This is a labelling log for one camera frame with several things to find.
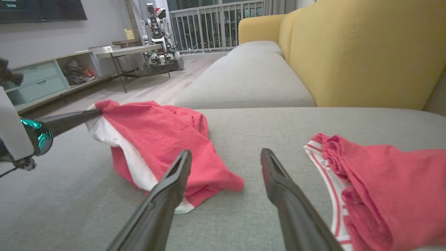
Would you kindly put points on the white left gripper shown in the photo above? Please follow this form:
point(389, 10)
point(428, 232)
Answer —
point(14, 136)

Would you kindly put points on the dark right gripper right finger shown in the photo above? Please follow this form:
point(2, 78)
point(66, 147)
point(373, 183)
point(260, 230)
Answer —
point(296, 223)

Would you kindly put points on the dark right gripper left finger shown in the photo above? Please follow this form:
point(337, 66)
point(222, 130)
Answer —
point(156, 216)

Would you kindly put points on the red shorts with white stripe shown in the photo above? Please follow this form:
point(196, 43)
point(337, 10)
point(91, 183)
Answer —
point(160, 139)

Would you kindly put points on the red jersey with white sleeves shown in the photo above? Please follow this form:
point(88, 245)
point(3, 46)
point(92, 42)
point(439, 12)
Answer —
point(393, 191)

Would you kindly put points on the clutter inside cabinet shelf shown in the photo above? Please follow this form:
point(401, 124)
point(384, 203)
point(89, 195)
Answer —
point(76, 73)

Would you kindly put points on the low television cabinet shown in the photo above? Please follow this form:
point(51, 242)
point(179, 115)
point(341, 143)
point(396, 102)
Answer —
point(38, 80)

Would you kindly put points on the small white tabletop item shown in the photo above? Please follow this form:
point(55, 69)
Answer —
point(107, 49)

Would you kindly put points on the light side table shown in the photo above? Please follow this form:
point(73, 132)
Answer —
point(129, 51)

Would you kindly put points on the large grey sofa seat cushion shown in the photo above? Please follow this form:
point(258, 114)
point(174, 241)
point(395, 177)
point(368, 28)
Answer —
point(251, 132)

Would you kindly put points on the small yellow container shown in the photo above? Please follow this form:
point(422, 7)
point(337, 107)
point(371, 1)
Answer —
point(129, 34)

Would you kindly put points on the humanoid robot with red hat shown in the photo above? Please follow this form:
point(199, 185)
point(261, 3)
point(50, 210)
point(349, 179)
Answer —
point(158, 31)

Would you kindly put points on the medium grey sofa seat cushion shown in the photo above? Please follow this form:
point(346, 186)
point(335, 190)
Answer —
point(244, 83)

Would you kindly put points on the white balcony railing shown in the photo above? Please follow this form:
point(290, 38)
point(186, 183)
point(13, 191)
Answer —
point(216, 24)

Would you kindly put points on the small grey sofa seat cushion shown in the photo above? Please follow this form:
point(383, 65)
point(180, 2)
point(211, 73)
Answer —
point(256, 48)

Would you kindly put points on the yellow sofa backrest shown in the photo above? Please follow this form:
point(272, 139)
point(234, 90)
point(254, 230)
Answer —
point(366, 52)

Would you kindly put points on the yellow sofa armrest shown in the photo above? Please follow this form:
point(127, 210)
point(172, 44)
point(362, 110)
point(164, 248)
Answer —
point(259, 28)

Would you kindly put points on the grey window curtain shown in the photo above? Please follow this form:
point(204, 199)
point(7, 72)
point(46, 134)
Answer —
point(280, 7)

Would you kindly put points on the black wall television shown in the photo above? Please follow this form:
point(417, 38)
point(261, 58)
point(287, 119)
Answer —
point(38, 8)

